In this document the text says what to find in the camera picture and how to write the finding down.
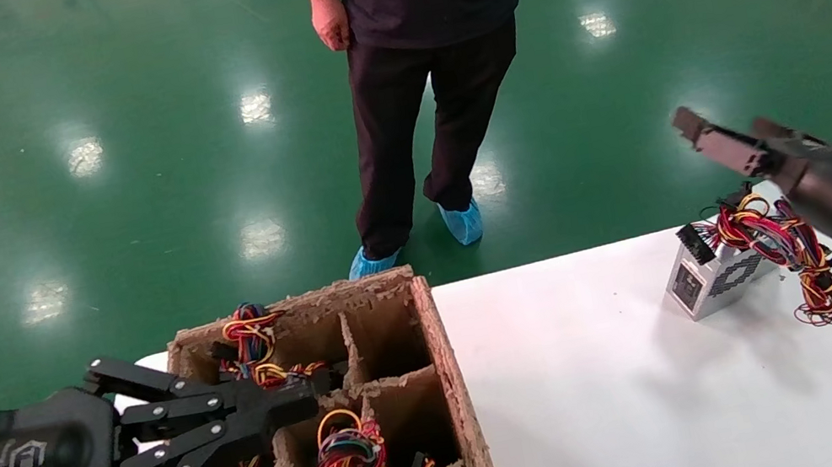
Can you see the blue shoe cover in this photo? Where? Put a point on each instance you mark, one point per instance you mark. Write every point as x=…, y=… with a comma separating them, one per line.
x=463, y=223
x=374, y=262

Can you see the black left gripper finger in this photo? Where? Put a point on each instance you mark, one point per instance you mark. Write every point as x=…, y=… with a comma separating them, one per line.
x=256, y=397

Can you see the brown pulp divider box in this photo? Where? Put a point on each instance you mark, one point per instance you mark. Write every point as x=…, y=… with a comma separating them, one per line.
x=458, y=397

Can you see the bystander bare hand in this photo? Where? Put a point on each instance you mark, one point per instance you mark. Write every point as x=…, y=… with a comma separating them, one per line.
x=332, y=24

